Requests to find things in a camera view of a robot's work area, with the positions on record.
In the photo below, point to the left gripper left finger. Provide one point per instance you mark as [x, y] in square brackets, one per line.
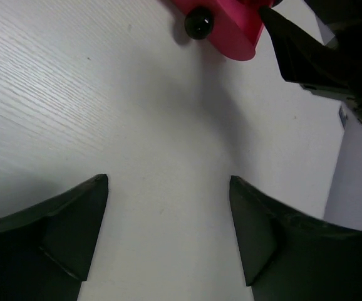
[46, 250]

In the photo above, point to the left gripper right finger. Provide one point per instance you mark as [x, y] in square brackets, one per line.
[289, 255]

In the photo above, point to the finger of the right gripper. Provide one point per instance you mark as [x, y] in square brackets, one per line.
[305, 61]

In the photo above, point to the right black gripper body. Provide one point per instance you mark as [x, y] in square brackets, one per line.
[344, 20]

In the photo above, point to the right blue table label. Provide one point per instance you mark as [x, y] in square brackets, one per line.
[343, 116]

